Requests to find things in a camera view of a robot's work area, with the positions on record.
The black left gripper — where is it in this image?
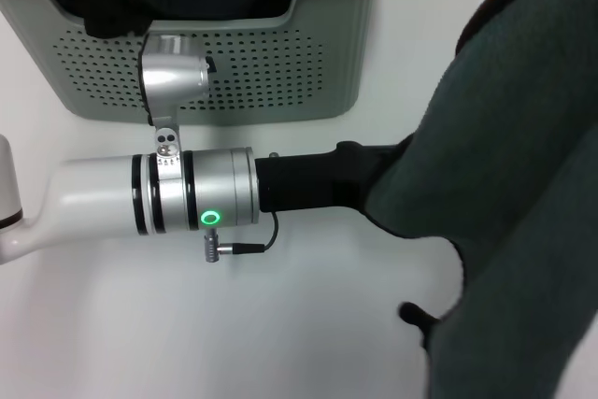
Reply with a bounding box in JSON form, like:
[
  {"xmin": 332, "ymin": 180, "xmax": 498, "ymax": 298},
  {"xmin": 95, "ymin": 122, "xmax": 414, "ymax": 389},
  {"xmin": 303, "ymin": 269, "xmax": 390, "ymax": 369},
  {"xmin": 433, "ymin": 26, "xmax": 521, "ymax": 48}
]
[{"xmin": 254, "ymin": 140, "xmax": 407, "ymax": 216}]

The dark green towel black trim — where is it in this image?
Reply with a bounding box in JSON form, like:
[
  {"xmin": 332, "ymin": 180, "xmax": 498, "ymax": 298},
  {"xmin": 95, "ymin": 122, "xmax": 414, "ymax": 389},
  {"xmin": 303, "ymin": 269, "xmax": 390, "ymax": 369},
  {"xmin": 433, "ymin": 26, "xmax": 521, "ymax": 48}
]
[{"xmin": 363, "ymin": 0, "xmax": 598, "ymax": 399}]

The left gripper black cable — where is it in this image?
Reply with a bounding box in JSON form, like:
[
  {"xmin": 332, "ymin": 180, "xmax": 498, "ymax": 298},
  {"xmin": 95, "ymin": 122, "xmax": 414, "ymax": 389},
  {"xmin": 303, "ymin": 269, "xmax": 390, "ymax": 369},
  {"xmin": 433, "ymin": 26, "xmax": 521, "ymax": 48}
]
[{"xmin": 201, "ymin": 211, "xmax": 280, "ymax": 263}]

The green perforated plastic storage box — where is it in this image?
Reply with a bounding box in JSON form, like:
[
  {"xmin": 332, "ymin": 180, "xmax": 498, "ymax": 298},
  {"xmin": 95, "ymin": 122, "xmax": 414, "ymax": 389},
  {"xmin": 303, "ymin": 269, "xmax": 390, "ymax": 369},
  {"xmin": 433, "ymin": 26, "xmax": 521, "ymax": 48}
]
[{"xmin": 0, "ymin": 0, "xmax": 389, "ymax": 126}]

